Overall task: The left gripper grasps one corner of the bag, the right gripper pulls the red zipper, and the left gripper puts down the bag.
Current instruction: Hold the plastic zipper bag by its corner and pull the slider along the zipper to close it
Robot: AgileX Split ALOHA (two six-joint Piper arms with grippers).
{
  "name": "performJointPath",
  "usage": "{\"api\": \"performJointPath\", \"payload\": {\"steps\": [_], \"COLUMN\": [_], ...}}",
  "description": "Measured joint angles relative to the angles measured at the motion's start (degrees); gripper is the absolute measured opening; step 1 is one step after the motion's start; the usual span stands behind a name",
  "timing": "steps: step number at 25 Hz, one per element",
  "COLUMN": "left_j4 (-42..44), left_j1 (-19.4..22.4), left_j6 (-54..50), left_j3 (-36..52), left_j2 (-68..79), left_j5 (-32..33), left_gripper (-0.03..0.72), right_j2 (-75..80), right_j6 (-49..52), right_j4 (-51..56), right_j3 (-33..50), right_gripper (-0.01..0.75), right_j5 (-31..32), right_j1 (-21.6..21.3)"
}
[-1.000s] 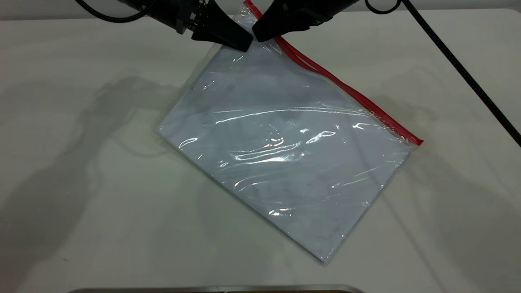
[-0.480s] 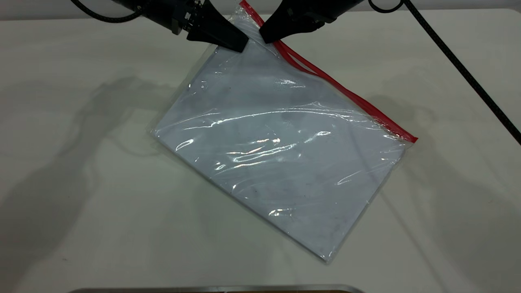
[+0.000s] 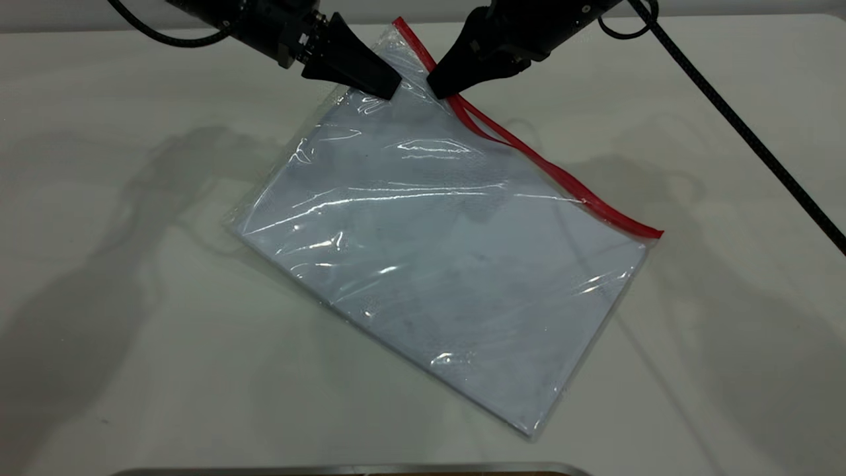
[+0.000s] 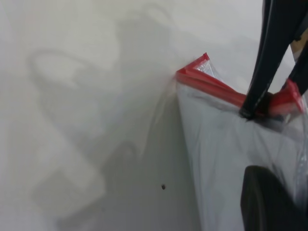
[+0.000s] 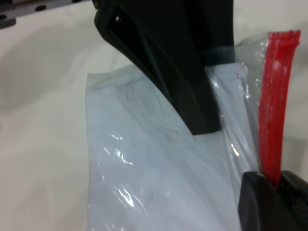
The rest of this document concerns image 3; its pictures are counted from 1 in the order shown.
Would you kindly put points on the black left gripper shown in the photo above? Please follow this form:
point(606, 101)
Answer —
point(284, 30)

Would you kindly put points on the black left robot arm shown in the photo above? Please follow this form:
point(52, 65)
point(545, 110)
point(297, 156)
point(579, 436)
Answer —
point(195, 6)

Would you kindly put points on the grey metal edge strip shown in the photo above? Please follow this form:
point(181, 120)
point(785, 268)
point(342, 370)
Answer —
point(350, 470)

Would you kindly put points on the transparent zip bag red zipper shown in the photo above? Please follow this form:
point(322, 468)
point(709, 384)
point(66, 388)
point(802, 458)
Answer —
point(449, 258)

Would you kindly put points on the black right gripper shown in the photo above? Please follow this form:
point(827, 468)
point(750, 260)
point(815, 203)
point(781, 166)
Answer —
point(542, 23)

